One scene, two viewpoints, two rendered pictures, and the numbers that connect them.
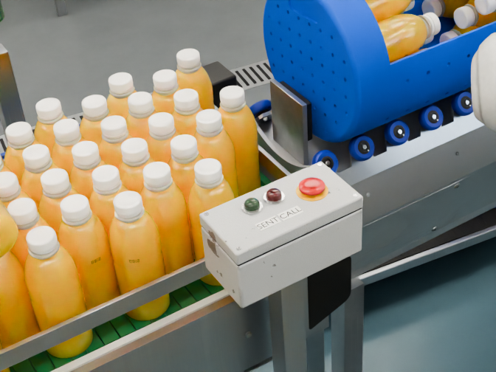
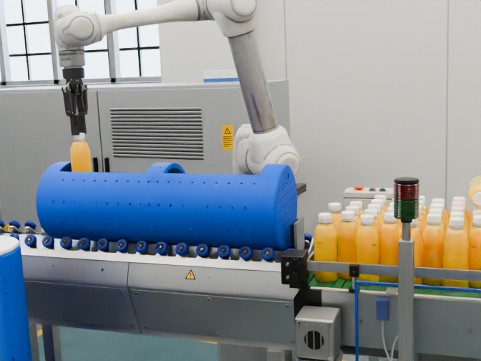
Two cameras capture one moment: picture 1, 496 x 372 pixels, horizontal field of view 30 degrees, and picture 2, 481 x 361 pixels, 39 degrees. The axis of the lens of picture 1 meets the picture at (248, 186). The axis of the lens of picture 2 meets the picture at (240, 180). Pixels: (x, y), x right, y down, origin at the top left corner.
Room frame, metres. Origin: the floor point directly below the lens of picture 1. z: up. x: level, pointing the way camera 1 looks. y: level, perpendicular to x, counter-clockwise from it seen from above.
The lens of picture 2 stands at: (2.88, 1.39, 1.57)
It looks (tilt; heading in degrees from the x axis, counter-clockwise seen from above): 10 degrees down; 228
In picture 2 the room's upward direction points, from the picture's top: 2 degrees counter-clockwise
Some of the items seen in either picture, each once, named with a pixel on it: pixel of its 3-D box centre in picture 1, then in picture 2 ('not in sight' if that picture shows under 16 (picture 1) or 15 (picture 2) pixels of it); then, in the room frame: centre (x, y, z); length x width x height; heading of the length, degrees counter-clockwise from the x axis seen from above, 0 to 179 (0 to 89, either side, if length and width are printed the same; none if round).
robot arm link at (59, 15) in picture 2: not in sight; (69, 27); (1.70, -0.77, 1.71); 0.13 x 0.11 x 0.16; 71
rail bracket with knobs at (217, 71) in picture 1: (214, 97); (295, 268); (1.46, 0.05, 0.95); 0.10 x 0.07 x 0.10; 29
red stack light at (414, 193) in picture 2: not in sight; (406, 190); (1.44, 0.42, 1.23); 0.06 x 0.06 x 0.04
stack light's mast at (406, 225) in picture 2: not in sight; (406, 209); (1.44, 0.42, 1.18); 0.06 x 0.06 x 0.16
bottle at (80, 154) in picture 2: not in sight; (81, 164); (1.69, -0.78, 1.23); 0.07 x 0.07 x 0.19
